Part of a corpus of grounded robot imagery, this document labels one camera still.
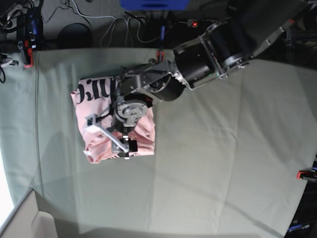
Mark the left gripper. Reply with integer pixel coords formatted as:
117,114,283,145
85,114,137,160

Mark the pink t-shirt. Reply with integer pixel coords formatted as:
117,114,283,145
70,77,156,164

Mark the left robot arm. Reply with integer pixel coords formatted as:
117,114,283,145
82,0,313,164

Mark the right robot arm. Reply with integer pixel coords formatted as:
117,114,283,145
0,0,27,83

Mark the red table clamp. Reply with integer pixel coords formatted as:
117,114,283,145
157,50,164,63

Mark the green table cloth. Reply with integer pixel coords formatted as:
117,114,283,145
0,48,317,238

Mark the black round base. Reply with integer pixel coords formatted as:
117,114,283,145
56,23,93,49

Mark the red left side clamp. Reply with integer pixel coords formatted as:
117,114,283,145
17,40,33,68

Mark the blue box top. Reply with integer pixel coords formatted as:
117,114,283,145
120,0,190,11

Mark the white power strip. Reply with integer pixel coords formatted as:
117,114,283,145
187,19,200,28

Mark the white cable on floor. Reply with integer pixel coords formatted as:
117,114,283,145
59,0,161,48

